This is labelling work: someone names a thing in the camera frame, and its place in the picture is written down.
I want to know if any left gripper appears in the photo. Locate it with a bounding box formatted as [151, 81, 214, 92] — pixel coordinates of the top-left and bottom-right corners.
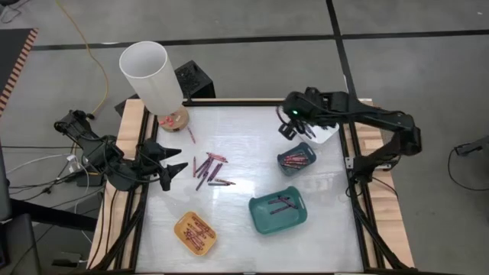
[135, 137, 189, 192]

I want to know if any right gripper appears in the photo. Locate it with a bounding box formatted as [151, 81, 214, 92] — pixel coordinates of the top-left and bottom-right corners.
[277, 86, 337, 141]

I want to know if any white plastic bin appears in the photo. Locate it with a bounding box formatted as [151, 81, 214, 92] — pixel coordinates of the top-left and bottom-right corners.
[297, 121, 340, 145]

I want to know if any round wooden lamp base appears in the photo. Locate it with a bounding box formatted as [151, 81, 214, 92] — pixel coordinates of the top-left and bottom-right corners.
[156, 106, 190, 134]

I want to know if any small teal plastic bin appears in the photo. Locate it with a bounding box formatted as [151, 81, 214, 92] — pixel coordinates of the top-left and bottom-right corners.
[276, 141, 318, 177]

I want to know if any yellow plastic bin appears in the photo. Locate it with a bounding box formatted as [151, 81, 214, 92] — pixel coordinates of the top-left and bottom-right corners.
[173, 211, 219, 257]

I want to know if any black speaker box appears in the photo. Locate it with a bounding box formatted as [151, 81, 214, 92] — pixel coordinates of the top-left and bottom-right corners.
[173, 59, 217, 99]

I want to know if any white cylindrical lamp shade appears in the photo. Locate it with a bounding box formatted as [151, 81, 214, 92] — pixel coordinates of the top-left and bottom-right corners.
[118, 40, 185, 117]

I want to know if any large teal plastic bin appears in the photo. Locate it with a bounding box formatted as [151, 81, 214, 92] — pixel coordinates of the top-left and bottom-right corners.
[248, 186, 309, 235]

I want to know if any grey floor stand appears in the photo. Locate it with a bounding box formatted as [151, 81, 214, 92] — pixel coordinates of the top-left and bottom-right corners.
[0, 141, 43, 275]

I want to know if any grey floor device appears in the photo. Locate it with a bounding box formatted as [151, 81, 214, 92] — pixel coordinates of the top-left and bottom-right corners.
[453, 135, 489, 157]

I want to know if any black mat striped edge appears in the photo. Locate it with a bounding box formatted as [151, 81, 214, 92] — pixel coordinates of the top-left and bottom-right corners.
[0, 27, 40, 118]

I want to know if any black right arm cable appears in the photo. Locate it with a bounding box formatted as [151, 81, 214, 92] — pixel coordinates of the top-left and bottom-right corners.
[274, 105, 287, 127]

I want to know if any yellow cable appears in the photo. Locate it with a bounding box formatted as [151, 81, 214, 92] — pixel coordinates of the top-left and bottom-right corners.
[53, 0, 111, 118]

